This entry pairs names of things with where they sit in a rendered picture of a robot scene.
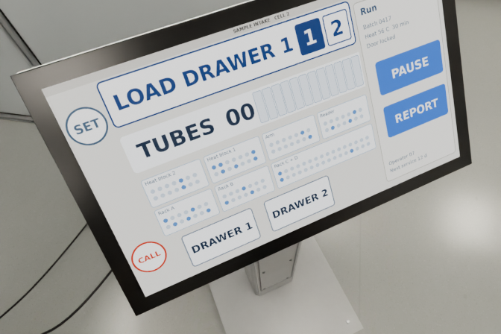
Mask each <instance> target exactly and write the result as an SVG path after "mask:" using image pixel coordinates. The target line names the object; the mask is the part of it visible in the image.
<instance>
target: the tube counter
mask: <svg viewBox="0 0 501 334"><path fill-rule="evenodd" d="M364 86H365V79H364V75H363V71H362V64H361V60H360V56H359V52H357V53H355V54H351V55H349V56H346V57H343V58H340V59H338V60H334V61H332V62H330V63H326V64H324V65H321V66H318V67H315V68H313V69H310V70H307V71H305V72H301V73H299V74H296V75H293V76H291V77H288V78H284V79H282V80H280V81H276V82H274V83H270V84H268V85H265V86H262V87H260V88H257V89H254V90H251V91H249V92H246V93H243V94H241V95H237V96H235V97H232V98H229V99H227V100H224V101H220V102H219V103H218V104H219V106H220V108H221V112H222V115H223V117H224V121H225V124H226V126H227V130H228V133H229V135H230V138H231V137H233V136H236V135H239V134H241V133H244V132H246V131H249V130H252V129H254V128H257V127H260V126H262V125H266V124H267V123H270V122H273V121H276V120H278V119H281V118H283V117H286V116H289V115H291V114H293V113H297V112H299V111H301V110H305V109H307V108H309V107H313V106H315V105H317V104H320V103H323V102H325V101H329V100H330V99H333V98H336V97H339V96H340V95H344V94H346V93H349V92H352V91H354V90H356V89H359V88H362V87H364Z"/></svg>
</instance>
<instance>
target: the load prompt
mask: <svg viewBox="0 0 501 334"><path fill-rule="evenodd" d="M355 44H357V41H356V34H355V30H354V26H353V18H352V14H351V10H350V3H349V0H347V1H342V2H339V3H337V4H333V5H330V6H328V7H324V8H321V9H319V10H315V11H312V12H310V13H306V14H303V15H301V16H296V17H294V18H291V19H287V20H285V21H282V22H278V23H276V24H273V25H269V26H267V27H264V28H260V29H258V30H255V31H251V32H248V33H246V34H242V35H239V36H237V37H233V38H230V39H228V40H224V41H221V42H217V43H215V44H212V45H208V46H206V47H203V48H199V49H196V50H194V51H190V52H187V53H185V54H181V55H178V56H176V57H172V58H169V59H167V60H163V61H160V62H158V63H153V64H151V65H148V66H144V67H142V68H139V69H135V70H133V71H130V72H126V73H124V74H121V75H117V76H115V77H112V78H108V79H105V80H102V81H99V82H96V83H94V84H95V87H96V89H97V91H98V94H99V95H100V97H101V100H102V102H103V104H104V107H105V109H106V111H107V114H108V116H109V117H110V121H111V122H112V124H113V127H114V129H115V130H116V129H119V128H121V127H124V126H127V125H131V124H133V123H135V122H139V121H142V120H144V119H147V118H150V117H152V116H155V115H158V114H161V113H164V112H166V111H169V110H173V109H175V108H178V107H181V106H183V105H186V104H189V103H192V102H194V101H198V100H201V99H202V98H206V97H209V96H211V95H214V94H217V93H220V92H223V91H225V90H228V89H232V88H234V87H236V86H240V85H242V84H246V83H248V82H251V81H255V80H257V79H259V78H263V77H265V76H268V75H271V74H274V73H276V72H280V71H282V70H284V69H288V68H291V67H293V66H296V65H299V64H301V63H305V62H307V61H310V60H314V59H315V58H318V57H322V56H324V55H326V54H330V53H333V52H335V51H338V50H341V49H343V48H347V47H349V46H352V45H355Z"/></svg>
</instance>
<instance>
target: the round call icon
mask: <svg viewBox="0 0 501 334"><path fill-rule="evenodd" d="M124 251H125V253H126V255H127V257H128V259H129V261H130V263H131V265H132V267H133V269H134V271H135V273H136V275H137V277H138V279H140V278H143V277H145V276H147V275H149V274H152V273H154V272H156V271H159V270H161V269H163V268H166V267H168V266H170V265H173V262H172V260H171V257H170V256H169V254H168V251H167V249H166V247H165V244H164V242H163V240H162V237H161V235H158V236H155V237H153V238H151V239H148V240H146V241H143V242H141V243H139V244H137V245H134V246H132V247H129V248H126V249H124Z"/></svg>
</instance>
